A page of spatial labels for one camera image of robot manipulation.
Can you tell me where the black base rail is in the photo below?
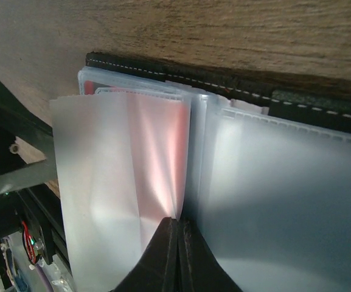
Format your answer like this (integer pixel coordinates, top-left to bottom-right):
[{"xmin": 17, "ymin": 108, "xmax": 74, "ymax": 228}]
[{"xmin": 0, "ymin": 182, "xmax": 72, "ymax": 292}]

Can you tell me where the black leather card holder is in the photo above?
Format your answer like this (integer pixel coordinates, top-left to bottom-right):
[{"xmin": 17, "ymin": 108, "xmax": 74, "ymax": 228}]
[{"xmin": 50, "ymin": 53, "xmax": 351, "ymax": 291}]

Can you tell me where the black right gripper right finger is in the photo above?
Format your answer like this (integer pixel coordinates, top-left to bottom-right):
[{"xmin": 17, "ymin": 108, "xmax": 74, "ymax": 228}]
[{"xmin": 178, "ymin": 219, "xmax": 242, "ymax": 291}]

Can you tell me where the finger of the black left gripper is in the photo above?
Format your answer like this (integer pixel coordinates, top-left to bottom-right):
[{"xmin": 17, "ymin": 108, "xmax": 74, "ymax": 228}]
[{"xmin": 0, "ymin": 81, "xmax": 57, "ymax": 194}]

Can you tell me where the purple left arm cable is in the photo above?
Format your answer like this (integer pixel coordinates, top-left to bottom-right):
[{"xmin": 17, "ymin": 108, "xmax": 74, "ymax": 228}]
[{"xmin": 33, "ymin": 263, "xmax": 54, "ymax": 292}]

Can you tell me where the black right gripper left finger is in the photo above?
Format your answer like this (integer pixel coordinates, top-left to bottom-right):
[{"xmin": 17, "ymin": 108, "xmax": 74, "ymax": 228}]
[{"xmin": 114, "ymin": 217, "xmax": 178, "ymax": 291}]

